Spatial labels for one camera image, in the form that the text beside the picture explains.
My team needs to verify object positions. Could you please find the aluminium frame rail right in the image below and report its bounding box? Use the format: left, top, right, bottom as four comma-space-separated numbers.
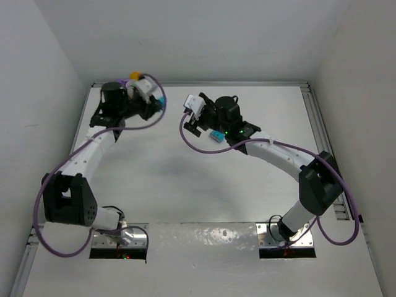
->
300, 83, 355, 220

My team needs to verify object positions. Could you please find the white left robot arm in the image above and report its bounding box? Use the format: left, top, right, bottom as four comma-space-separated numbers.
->
43, 76, 164, 230

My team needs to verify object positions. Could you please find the cyan lego brick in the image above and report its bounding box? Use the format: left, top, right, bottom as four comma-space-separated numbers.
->
209, 131, 225, 143
157, 97, 165, 107

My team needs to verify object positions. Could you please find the aluminium frame rail back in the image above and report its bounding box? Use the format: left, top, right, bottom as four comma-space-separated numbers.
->
92, 80, 310, 88

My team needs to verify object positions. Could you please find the aluminium frame rail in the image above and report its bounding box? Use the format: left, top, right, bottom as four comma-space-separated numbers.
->
300, 83, 355, 220
92, 80, 310, 88

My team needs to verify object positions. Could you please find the yellow curved lego brick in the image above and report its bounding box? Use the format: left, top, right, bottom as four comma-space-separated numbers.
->
129, 72, 141, 80

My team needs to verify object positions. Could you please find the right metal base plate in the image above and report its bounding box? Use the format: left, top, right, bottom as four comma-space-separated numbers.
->
256, 222, 316, 249

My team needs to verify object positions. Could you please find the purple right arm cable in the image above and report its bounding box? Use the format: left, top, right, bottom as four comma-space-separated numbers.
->
179, 111, 361, 246

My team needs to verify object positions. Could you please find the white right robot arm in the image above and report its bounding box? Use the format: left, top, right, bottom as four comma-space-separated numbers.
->
182, 93, 343, 243

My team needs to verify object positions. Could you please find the metal base plate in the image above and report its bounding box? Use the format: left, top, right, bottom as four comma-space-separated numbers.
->
91, 223, 149, 250
256, 222, 316, 249

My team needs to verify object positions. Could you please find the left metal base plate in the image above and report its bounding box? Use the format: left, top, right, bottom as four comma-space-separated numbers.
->
91, 223, 149, 250

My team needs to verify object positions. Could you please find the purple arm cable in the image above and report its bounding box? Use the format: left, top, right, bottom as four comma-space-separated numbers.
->
32, 72, 168, 258
179, 111, 361, 246

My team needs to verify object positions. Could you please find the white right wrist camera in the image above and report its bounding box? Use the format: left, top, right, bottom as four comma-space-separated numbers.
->
183, 94, 205, 120

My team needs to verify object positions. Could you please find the lavender curved lego piece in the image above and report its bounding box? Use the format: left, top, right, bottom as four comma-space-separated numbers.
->
115, 79, 130, 87

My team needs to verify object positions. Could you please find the white round divided container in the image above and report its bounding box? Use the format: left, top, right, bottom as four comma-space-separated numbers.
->
125, 79, 138, 98

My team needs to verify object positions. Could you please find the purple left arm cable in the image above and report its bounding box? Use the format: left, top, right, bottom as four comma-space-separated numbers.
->
32, 72, 168, 258

